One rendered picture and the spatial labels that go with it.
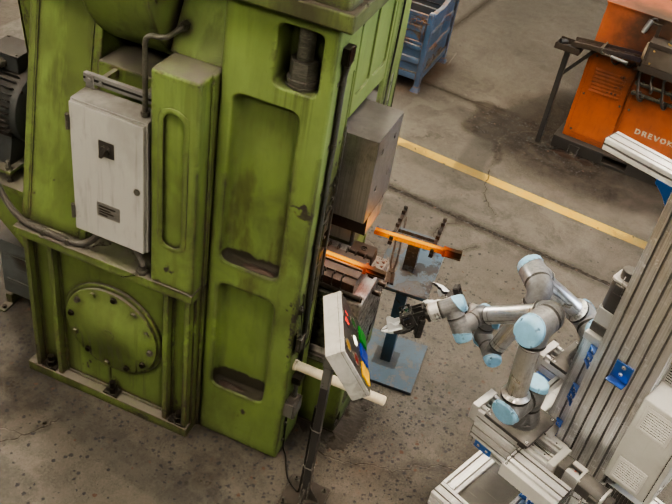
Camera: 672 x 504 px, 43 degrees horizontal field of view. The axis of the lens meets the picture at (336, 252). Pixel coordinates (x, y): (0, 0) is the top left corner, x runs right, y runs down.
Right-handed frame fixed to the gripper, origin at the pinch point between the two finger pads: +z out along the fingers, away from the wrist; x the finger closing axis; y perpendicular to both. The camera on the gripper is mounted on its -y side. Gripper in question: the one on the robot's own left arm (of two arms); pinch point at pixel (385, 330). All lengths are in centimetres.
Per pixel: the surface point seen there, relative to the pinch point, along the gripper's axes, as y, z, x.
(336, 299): 22.5, 12.5, -2.3
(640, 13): -92, -195, -332
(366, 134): 70, -21, -36
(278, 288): 25.6, 36.9, -17.0
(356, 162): 60, -13, -34
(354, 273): -1.2, 11.5, -43.0
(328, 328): 22.5, 16.5, 12.6
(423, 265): -48, -12, -88
